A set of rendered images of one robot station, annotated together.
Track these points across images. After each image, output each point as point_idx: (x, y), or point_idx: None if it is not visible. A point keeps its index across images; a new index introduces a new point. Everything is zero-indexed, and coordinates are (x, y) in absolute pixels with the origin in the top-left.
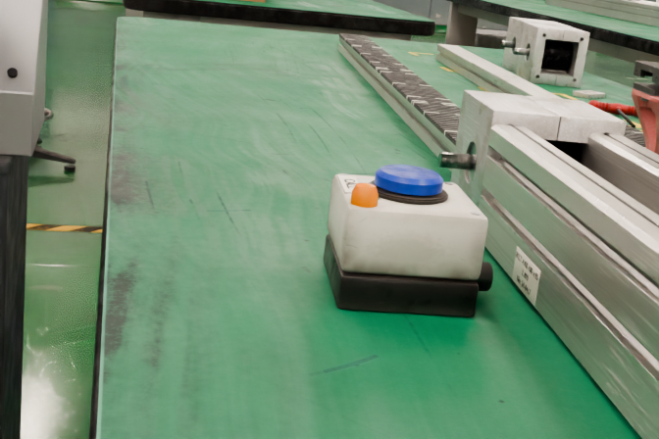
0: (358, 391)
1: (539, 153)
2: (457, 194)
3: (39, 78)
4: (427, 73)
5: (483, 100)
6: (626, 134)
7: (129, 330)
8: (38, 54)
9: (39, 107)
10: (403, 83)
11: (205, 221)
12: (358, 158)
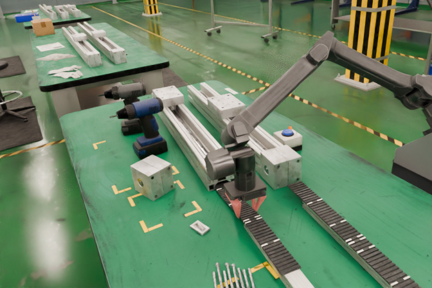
0: (278, 131)
1: (271, 136)
2: (281, 136)
3: (412, 155)
4: None
5: (292, 150)
6: (269, 235)
7: (307, 130)
8: (407, 146)
9: (414, 164)
10: (404, 278)
11: (330, 153)
12: (344, 201)
